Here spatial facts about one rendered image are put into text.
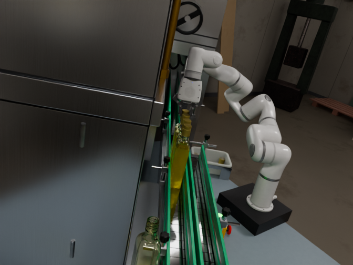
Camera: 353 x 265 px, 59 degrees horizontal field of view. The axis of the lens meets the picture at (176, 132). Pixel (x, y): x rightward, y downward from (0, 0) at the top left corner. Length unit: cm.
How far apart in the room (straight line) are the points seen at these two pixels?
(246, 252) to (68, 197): 78
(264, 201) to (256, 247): 22
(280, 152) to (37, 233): 96
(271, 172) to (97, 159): 86
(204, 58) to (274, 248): 85
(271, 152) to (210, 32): 119
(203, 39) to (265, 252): 149
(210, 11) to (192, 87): 101
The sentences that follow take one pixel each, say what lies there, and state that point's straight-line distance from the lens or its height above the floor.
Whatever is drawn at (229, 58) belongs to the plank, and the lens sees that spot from 539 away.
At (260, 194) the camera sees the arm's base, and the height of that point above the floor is 89.
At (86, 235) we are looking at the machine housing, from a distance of 92.
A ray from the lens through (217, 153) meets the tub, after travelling 186.
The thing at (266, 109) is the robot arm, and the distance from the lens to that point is 157.
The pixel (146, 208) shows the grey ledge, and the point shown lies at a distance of 120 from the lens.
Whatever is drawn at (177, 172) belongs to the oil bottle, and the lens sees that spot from 130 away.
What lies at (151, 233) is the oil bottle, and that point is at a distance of 75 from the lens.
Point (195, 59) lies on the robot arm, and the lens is 137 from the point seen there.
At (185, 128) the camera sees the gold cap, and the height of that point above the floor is 115.
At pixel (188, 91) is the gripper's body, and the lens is 137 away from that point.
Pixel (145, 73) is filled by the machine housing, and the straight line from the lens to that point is 68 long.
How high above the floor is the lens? 161
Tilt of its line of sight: 23 degrees down
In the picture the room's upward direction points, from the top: 12 degrees clockwise
